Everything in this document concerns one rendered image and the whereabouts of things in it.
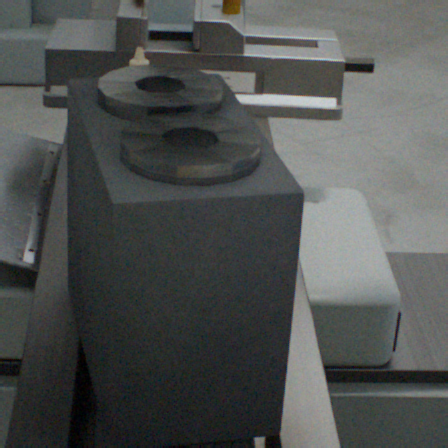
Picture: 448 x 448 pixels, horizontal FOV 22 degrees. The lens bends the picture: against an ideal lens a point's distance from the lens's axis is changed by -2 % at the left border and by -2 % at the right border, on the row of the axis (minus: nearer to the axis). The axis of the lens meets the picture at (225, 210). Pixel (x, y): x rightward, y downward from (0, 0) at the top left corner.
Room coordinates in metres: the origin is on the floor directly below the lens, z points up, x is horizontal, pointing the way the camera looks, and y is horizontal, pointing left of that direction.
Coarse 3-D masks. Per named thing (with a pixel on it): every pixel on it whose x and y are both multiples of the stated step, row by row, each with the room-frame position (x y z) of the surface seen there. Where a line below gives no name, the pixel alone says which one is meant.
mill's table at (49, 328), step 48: (96, 0) 1.69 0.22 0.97; (48, 240) 0.90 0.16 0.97; (48, 288) 0.82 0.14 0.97; (48, 336) 0.74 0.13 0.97; (48, 384) 0.68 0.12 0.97; (288, 384) 0.70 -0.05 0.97; (48, 432) 0.62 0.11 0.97; (96, 432) 0.63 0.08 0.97; (288, 432) 0.64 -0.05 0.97; (336, 432) 0.64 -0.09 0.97
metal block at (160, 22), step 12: (156, 0) 1.27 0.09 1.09; (168, 0) 1.28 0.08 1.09; (180, 0) 1.28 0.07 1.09; (192, 0) 1.28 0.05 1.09; (156, 12) 1.27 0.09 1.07; (168, 12) 1.28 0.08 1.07; (180, 12) 1.28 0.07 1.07; (192, 12) 1.28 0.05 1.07; (156, 24) 1.27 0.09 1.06; (168, 24) 1.28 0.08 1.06; (180, 24) 1.28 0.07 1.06; (192, 24) 1.28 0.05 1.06
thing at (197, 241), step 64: (128, 128) 0.69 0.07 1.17; (192, 128) 0.70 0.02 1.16; (256, 128) 0.73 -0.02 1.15; (128, 192) 0.62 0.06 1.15; (192, 192) 0.62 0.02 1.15; (256, 192) 0.63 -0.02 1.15; (128, 256) 0.61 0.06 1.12; (192, 256) 0.62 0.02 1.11; (256, 256) 0.63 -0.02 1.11; (128, 320) 0.61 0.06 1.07; (192, 320) 0.62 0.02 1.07; (256, 320) 0.63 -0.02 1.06; (128, 384) 0.61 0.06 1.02; (192, 384) 0.62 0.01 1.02; (256, 384) 0.63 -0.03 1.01
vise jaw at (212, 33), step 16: (208, 0) 1.33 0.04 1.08; (208, 16) 1.26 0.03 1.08; (224, 16) 1.26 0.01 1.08; (240, 16) 1.31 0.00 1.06; (208, 32) 1.25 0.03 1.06; (224, 32) 1.25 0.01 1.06; (240, 32) 1.25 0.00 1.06; (208, 48) 1.25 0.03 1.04; (224, 48) 1.25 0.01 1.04; (240, 48) 1.25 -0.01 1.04
